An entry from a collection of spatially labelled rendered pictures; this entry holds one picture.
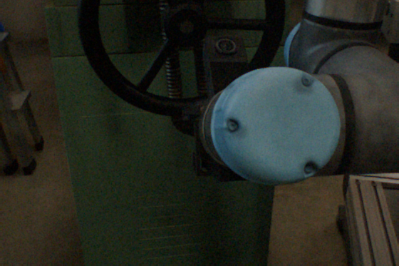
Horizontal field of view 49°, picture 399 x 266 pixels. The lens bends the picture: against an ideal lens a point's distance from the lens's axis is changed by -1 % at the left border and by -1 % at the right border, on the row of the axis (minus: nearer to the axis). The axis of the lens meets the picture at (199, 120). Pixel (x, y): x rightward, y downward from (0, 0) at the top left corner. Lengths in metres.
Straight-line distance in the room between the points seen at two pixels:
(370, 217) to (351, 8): 0.89
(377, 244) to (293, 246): 0.36
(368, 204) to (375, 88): 0.97
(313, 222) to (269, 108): 1.29
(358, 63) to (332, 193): 1.34
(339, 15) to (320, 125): 0.16
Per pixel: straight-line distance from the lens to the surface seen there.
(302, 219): 1.55
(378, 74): 0.35
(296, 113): 0.27
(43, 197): 1.70
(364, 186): 1.35
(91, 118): 0.87
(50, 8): 0.81
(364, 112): 0.31
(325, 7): 0.42
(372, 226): 1.22
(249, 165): 0.27
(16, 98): 1.85
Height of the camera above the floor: 0.97
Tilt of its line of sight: 27 degrees down
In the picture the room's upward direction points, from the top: straight up
